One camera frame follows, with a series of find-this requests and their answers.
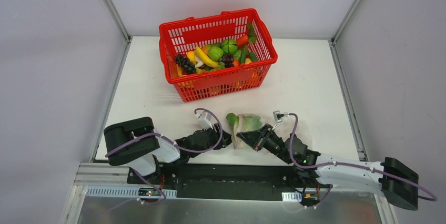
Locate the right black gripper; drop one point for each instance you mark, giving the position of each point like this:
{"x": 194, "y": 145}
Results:
{"x": 260, "y": 138}

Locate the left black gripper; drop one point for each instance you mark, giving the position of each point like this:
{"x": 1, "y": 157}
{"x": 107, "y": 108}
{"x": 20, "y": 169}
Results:
{"x": 216, "y": 137}

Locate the green napa cabbage toy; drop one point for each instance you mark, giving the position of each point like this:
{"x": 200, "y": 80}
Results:
{"x": 242, "y": 123}

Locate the clear zip top bag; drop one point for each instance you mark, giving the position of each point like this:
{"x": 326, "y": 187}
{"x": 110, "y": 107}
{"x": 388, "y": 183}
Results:
{"x": 296, "y": 146}

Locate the yellow banana toy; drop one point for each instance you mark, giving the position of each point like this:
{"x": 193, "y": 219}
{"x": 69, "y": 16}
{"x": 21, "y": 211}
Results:
{"x": 205, "y": 58}

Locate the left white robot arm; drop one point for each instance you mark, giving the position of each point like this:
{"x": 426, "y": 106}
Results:
{"x": 137, "y": 144}

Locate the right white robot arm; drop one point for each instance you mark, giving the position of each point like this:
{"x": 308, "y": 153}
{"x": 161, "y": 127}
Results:
{"x": 390, "y": 178}

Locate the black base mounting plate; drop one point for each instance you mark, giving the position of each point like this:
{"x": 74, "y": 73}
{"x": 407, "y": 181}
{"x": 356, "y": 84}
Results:
{"x": 228, "y": 182}

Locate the small dark grape bunch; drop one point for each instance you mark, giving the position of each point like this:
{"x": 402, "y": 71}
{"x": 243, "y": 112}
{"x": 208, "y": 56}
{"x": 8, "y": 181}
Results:
{"x": 227, "y": 60}

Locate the white mushroom toy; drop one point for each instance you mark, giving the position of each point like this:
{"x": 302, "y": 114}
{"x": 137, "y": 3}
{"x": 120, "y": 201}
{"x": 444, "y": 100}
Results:
{"x": 198, "y": 61}

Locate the green cucumber toy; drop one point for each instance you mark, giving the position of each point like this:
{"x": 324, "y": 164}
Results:
{"x": 244, "y": 53}

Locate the red plastic shopping basket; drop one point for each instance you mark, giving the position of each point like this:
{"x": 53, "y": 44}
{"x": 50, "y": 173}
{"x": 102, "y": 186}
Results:
{"x": 180, "y": 37}

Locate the light green round vegetable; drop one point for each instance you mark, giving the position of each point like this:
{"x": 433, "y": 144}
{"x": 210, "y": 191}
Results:
{"x": 215, "y": 53}

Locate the dark purple grape bunch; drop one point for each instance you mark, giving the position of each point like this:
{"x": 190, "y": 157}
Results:
{"x": 185, "y": 64}

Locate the green bell pepper toy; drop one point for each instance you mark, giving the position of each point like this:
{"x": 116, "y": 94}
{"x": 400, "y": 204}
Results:
{"x": 229, "y": 46}

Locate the orange carrot toy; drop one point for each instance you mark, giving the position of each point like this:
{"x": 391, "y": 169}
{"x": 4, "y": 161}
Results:
{"x": 242, "y": 41}

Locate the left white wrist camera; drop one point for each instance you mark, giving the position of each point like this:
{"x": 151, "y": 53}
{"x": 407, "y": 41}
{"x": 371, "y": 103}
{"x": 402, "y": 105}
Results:
{"x": 204, "y": 119}

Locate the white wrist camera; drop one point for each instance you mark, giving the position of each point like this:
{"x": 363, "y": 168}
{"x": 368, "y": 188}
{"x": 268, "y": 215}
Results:
{"x": 278, "y": 117}
{"x": 204, "y": 119}

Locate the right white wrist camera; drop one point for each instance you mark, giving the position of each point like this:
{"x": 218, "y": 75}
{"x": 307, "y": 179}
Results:
{"x": 278, "y": 117}

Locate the right aluminium frame post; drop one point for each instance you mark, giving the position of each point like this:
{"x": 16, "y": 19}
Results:
{"x": 349, "y": 15}

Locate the aluminium frame post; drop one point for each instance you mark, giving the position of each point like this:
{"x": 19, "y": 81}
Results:
{"x": 349, "y": 15}
{"x": 117, "y": 19}

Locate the left aluminium frame post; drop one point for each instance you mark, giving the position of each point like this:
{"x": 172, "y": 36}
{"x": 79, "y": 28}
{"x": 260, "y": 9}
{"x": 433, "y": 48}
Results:
{"x": 117, "y": 19}

